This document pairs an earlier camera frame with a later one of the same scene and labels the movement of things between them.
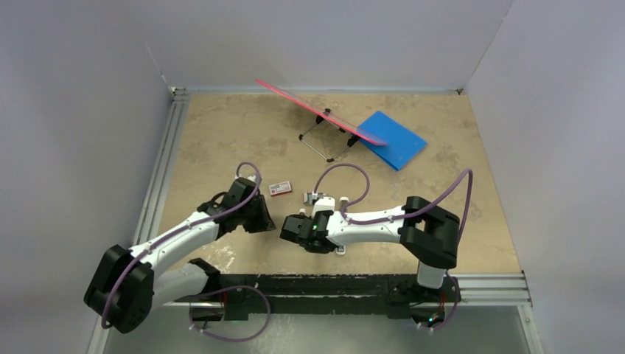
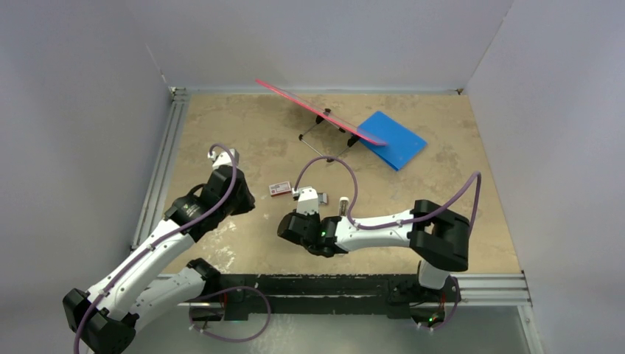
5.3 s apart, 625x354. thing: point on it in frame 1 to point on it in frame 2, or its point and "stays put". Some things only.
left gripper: (264, 222) to (246, 204)
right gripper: (307, 246) stays put
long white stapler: (342, 248) stays put
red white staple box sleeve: (280, 188) stays put
